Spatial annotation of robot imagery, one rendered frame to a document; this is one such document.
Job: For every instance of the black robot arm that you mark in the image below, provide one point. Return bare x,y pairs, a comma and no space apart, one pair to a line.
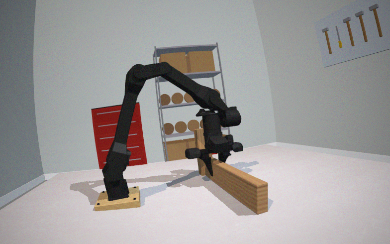
207,98

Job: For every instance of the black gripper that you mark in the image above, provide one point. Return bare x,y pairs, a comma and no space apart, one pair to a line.
203,154

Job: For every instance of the wooden rail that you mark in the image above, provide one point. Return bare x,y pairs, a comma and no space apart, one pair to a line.
249,190

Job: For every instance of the wooden post with slot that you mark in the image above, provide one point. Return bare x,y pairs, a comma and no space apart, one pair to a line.
199,143

